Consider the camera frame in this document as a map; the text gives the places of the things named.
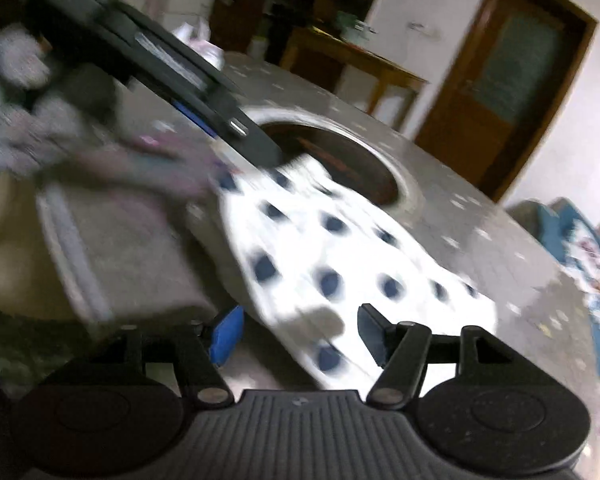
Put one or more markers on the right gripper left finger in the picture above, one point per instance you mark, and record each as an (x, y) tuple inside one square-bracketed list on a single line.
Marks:
[(200, 350)]

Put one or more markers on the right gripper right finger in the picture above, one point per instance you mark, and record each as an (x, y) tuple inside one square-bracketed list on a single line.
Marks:
[(401, 351)]

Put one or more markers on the white navy polka dot garment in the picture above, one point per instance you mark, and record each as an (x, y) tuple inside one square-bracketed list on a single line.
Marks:
[(303, 253)]

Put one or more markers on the grey star quilted table cover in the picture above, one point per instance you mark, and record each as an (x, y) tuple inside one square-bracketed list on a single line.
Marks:
[(121, 258)]

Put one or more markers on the round black induction cooktop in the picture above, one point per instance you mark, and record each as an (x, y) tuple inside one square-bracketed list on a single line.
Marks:
[(340, 164)]

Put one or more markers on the blue sectional sofa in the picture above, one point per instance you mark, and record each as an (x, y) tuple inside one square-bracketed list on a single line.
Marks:
[(550, 226)]

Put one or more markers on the butterfly print blanket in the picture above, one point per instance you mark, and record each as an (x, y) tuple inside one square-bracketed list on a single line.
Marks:
[(583, 264)]

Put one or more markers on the brown wooden side table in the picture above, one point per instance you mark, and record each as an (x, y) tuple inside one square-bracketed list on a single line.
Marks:
[(386, 73)]

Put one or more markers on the brown wooden door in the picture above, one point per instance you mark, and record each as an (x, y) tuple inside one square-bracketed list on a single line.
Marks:
[(514, 69)]

